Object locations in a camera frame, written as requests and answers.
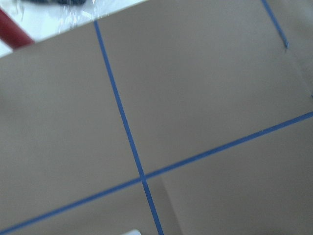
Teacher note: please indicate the clear plastic storage box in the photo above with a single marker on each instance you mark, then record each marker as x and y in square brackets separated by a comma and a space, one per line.
[132, 232]

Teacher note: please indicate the clear crumpled plastic wrap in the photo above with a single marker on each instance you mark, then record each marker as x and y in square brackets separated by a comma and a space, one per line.
[55, 16]

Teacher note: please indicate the red cylinder bottle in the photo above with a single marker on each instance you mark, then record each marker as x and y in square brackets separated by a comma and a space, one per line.
[11, 34]

